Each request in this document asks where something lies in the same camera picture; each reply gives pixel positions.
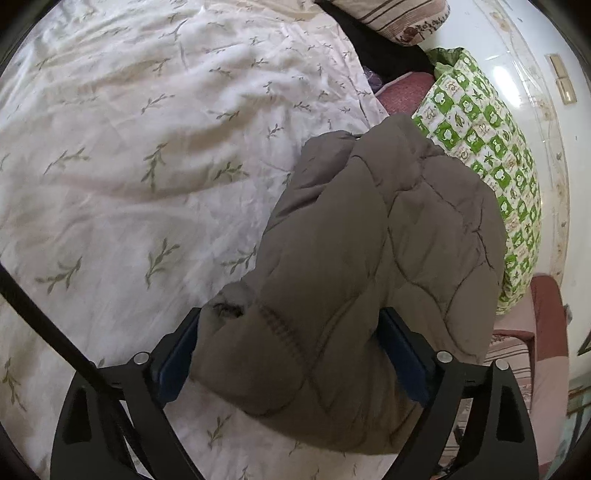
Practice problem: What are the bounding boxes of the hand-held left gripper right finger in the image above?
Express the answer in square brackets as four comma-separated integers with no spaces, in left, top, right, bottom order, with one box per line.
[379,307,540,480]

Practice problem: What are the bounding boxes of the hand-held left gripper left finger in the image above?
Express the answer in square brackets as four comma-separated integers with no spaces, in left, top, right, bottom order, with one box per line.
[51,307,204,480]

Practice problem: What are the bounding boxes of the grey-brown padded jacket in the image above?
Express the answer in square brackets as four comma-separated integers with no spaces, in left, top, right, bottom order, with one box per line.
[189,114,508,455]

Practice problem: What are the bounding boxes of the reddish pink cushion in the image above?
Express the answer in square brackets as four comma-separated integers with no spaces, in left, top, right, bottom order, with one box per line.
[494,274,571,467]

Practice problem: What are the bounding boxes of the green white patterned pillow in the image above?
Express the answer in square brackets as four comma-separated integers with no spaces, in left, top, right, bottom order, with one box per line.
[411,46,543,317]

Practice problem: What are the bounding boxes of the white leaf-print quilt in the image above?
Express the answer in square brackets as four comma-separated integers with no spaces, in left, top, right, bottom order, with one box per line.
[0,0,393,480]

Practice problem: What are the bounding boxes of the pink bedsheet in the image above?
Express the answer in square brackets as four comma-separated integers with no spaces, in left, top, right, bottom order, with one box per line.
[374,71,437,116]

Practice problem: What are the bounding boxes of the dark cloth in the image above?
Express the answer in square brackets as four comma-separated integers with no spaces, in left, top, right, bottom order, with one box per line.
[318,0,435,81]

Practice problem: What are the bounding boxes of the black cable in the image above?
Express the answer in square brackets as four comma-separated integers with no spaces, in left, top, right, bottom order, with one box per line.
[0,265,141,480]

